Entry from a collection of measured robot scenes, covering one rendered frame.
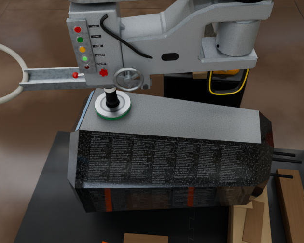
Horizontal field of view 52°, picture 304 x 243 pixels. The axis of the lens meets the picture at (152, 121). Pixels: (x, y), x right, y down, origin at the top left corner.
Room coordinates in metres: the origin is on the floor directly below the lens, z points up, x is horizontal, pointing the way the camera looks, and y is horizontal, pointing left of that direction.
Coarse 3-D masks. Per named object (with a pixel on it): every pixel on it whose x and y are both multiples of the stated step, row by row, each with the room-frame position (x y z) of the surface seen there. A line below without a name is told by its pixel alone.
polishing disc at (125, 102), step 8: (104, 96) 1.32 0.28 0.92; (120, 96) 1.32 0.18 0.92; (128, 96) 1.31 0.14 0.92; (96, 104) 1.26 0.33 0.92; (104, 104) 1.26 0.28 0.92; (120, 104) 1.25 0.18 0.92; (128, 104) 1.25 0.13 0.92; (104, 112) 1.19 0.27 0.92; (112, 112) 1.19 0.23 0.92; (120, 112) 1.19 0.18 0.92
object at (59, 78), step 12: (36, 72) 1.30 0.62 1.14; (48, 72) 1.31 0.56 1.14; (60, 72) 1.31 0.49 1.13; (72, 72) 1.31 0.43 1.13; (24, 84) 1.19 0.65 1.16; (36, 84) 1.20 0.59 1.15; (48, 84) 1.20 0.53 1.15; (60, 84) 1.20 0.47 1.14; (72, 84) 1.20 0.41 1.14; (84, 84) 1.20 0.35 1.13; (120, 84) 1.21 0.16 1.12; (132, 84) 1.21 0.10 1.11; (144, 84) 1.18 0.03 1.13
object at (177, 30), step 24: (192, 0) 1.28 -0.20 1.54; (216, 0) 1.21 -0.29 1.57; (264, 0) 1.20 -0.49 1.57; (144, 24) 1.28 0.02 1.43; (168, 24) 1.23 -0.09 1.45; (192, 24) 1.18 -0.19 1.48; (144, 48) 1.17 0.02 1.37; (168, 48) 1.17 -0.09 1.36; (192, 48) 1.18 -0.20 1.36; (216, 48) 1.27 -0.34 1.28; (144, 72) 1.17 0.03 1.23; (168, 72) 1.17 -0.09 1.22
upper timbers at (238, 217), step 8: (264, 192) 0.98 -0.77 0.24; (256, 200) 0.92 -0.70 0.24; (264, 200) 0.92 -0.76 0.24; (232, 208) 0.89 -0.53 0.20; (240, 208) 0.87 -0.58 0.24; (264, 208) 0.86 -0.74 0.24; (232, 216) 0.83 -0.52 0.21; (240, 216) 0.81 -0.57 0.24; (264, 216) 0.81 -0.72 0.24; (232, 224) 0.77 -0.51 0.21; (240, 224) 0.76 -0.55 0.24; (264, 224) 0.75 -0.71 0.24; (232, 232) 0.72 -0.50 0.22; (240, 232) 0.71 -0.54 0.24; (264, 232) 0.70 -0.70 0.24; (232, 240) 0.67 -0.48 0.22; (240, 240) 0.66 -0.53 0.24; (264, 240) 0.65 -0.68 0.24
